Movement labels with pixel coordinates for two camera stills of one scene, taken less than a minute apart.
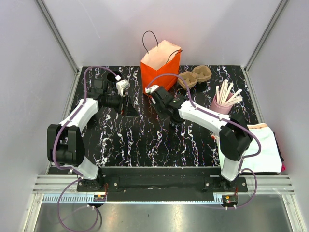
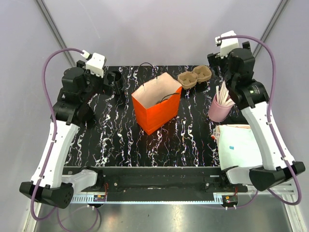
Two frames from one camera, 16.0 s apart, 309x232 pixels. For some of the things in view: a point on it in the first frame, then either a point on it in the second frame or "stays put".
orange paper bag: (164, 59) to (157, 101)
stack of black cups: (111, 77) stays put
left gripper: (126, 108) to (111, 79)
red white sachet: (214, 137) stays put
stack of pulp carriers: (199, 73) stays put
